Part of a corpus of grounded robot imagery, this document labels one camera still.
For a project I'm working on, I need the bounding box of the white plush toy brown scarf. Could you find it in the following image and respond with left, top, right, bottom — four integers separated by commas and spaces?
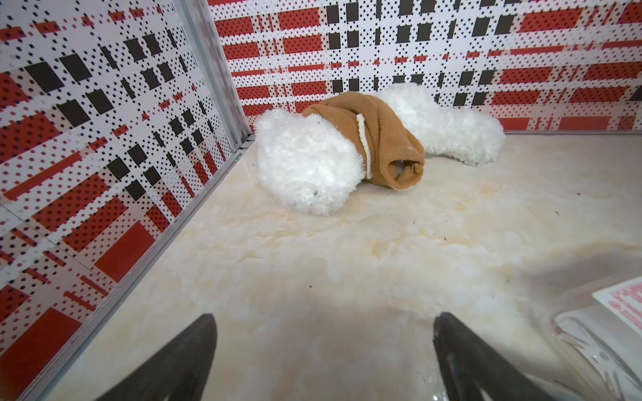
254, 83, 506, 216

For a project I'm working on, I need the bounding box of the clear bottle pink label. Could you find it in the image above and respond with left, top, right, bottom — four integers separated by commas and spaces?
550, 276, 641, 400

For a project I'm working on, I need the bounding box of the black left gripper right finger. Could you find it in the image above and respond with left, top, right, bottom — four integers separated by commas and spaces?
433, 312, 552, 400

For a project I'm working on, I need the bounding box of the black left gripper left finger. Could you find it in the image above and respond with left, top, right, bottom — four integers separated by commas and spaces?
99, 313, 217, 401

